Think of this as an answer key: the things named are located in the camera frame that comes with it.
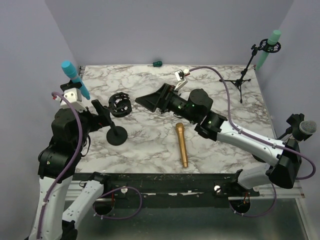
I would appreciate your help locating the aluminium frame rail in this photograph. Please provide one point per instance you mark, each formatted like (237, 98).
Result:
(259, 192)

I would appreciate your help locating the black shock mount desk stand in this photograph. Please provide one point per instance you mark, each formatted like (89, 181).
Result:
(119, 106)

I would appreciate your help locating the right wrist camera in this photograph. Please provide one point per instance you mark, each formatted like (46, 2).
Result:
(181, 76)

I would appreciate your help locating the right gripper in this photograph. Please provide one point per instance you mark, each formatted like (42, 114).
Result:
(160, 99)

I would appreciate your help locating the black tripod microphone stand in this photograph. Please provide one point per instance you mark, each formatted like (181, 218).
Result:
(239, 81)

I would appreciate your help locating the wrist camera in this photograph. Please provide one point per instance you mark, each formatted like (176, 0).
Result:
(74, 97)
(181, 76)

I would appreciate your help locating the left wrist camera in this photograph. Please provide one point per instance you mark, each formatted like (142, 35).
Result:
(74, 97)

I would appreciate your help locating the green handled screwdriver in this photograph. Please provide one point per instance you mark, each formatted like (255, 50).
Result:
(157, 64)

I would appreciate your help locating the blue microphone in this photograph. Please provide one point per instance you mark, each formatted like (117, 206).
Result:
(71, 72)

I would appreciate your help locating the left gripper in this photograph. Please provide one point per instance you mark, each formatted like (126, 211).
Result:
(102, 119)

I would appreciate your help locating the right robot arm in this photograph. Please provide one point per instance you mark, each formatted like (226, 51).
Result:
(281, 159)

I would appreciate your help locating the silver mesh head microphone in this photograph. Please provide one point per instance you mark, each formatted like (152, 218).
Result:
(306, 129)

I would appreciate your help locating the mint green microphone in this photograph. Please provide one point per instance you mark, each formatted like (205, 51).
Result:
(269, 46)

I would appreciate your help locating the black blue-microphone desk stand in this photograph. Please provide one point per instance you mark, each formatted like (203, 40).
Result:
(71, 87)

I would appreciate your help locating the gold microphone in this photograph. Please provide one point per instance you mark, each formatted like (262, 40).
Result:
(180, 131)

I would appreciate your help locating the black stand holding silver microphone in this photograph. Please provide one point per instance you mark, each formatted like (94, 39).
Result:
(294, 121)

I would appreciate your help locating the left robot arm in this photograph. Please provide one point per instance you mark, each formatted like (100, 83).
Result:
(57, 166)

